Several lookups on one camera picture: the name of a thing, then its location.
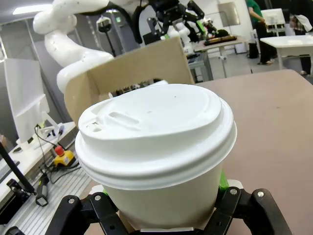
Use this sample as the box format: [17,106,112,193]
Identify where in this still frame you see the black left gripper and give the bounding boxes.
[148,0,205,40]

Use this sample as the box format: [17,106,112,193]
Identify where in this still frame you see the grey wall panel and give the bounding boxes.
[217,2,241,26]

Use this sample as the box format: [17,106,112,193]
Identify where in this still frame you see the small cardboard box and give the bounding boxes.
[64,36,196,123]

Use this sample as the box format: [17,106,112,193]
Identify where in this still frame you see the white plastic cup lid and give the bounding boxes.
[74,83,238,191]

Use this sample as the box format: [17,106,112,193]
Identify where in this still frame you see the person in green shirt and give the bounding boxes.
[246,0,277,66]

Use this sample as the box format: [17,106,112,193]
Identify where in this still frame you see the camera on tripod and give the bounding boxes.
[96,16,117,57]

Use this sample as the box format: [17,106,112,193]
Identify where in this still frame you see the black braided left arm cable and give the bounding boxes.
[107,0,157,45]

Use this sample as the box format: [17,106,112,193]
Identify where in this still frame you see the white desk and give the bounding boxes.
[0,121,77,188]

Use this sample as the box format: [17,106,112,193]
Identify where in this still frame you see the person in dark clothes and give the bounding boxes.
[289,0,313,75]

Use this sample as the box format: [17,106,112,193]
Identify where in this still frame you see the white monitor on table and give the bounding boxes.
[261,8,286,26]

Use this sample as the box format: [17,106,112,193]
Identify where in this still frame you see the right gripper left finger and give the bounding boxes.
[45,188,134,235]

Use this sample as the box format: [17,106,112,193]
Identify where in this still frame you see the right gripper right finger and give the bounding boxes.
[201,171,293,235]

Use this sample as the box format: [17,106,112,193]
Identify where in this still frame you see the white computer monitor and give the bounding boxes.
[3,58,61,151]

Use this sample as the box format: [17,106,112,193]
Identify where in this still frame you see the ceiling light panel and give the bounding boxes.
[12,4,47,15]

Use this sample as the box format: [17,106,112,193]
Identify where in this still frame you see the yellow emergency stop box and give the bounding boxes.
[53,145,77,167]

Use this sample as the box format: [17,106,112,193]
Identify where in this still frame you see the white paper cup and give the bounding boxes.
[102,163,224,231]

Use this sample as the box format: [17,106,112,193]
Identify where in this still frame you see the black stand pole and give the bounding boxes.
[0,141,37,196]

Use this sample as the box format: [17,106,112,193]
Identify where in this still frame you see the grey table with black items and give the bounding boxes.
[194,35,249,79]

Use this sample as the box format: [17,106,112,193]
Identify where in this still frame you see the black monitor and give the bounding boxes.
[142,31,163,46]

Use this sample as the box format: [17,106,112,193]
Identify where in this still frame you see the white table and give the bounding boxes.
[260,35,313,74]

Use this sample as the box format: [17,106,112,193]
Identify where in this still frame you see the black hand tool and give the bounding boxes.
[35,175,50,207]

